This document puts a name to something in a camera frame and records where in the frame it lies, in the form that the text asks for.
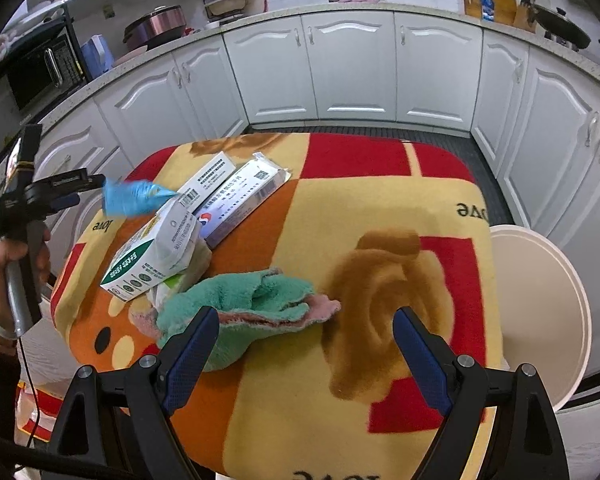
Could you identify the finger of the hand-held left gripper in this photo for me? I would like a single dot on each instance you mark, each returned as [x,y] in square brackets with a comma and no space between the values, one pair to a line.
[64,202]
[75,182]

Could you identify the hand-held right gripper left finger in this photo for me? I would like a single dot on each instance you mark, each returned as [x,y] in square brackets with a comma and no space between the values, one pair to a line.
[187,365]

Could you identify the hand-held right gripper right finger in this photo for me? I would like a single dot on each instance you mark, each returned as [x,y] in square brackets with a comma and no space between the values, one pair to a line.
[420,360]

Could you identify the blue plastic wrapper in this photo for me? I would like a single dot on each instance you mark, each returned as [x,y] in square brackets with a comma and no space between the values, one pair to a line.
[130,197]

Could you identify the white round bin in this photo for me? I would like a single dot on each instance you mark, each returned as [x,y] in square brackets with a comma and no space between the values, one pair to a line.
[535,300]

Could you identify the green towel with pink edge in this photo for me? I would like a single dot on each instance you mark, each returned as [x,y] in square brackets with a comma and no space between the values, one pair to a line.
[245,305]

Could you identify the white green box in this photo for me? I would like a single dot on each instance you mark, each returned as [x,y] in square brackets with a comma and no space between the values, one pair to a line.
[150,255]

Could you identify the black microwave oven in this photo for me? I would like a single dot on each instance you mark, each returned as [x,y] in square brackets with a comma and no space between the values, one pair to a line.
[35,80]

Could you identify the blue carton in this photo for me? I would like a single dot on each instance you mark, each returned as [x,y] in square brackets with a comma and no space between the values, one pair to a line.
[97,52]

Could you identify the white barcode medicine box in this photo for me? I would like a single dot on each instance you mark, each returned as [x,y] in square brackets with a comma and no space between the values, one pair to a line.
[207,177]

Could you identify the red yellow printed blanket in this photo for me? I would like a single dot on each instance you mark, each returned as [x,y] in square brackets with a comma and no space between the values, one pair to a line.
[380,210]

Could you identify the white red plastic bag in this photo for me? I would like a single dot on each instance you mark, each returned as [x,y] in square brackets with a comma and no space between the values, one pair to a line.
[37,410]

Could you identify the long white blue box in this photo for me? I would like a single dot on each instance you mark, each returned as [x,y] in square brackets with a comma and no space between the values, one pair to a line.
[245,195]

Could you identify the rose gold rice cooker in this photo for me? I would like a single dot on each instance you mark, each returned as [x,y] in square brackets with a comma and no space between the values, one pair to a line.
[155,25]

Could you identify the row of white cabinet doors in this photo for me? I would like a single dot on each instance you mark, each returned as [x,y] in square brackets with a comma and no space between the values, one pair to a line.
[355,60]

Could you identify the wooden knife block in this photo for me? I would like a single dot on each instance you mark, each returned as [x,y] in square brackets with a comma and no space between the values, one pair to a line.
[525,12]

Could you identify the black wok with lid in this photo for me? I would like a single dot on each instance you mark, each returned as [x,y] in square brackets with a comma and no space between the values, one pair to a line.
[560,25]

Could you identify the wooden cutting board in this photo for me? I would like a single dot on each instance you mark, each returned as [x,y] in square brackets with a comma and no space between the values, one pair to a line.
[485,2]

